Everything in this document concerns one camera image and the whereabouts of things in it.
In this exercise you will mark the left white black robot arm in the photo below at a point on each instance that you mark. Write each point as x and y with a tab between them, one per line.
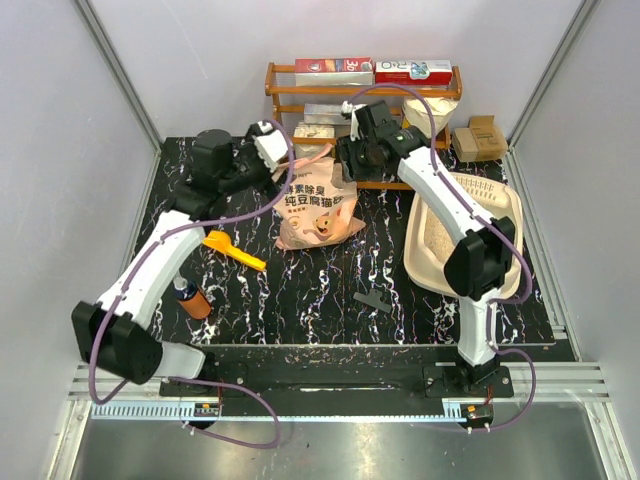
112	333

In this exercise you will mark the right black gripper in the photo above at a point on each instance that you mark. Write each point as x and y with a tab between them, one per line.
350	167

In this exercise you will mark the brown cardboard boxes right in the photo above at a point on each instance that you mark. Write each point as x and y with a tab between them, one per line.
482	140

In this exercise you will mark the beige litter box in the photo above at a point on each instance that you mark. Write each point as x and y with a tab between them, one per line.
428	244

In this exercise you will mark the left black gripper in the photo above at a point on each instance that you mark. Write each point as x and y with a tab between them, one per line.
267	185

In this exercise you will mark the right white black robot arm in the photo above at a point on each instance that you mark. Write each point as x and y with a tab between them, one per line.
483	245

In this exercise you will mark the orange spray bottle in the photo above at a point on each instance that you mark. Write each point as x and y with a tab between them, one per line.
192	299

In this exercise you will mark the pink cat litter bag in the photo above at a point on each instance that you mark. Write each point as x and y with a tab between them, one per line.
319	206

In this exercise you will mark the silver box middle shelf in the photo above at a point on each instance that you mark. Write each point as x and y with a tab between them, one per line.
325	114

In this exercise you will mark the white bag lower shelf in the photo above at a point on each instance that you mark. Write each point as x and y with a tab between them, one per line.
312	132

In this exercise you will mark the yellow plastic litter scoop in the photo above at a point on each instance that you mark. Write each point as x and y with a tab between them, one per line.
221	242

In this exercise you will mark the white paper bag on shelf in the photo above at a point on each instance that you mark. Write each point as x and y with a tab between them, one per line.
415	114

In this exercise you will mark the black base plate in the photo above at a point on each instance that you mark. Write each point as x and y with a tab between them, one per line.
432	371

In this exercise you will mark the wooden shelf rack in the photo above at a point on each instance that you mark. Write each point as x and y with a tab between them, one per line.
289	99

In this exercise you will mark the red silver box left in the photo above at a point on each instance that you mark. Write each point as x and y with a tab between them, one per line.
351	71

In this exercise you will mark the black bag clip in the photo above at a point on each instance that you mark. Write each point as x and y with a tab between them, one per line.
373	299

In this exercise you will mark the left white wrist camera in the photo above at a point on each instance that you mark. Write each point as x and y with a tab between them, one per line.
272	144

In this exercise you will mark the red white box right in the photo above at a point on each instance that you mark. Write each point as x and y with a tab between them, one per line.
414	72

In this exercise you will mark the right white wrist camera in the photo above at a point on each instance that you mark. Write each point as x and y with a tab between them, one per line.
350	111

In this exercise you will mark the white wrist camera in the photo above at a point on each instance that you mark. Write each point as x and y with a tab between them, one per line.
272	144
350	111

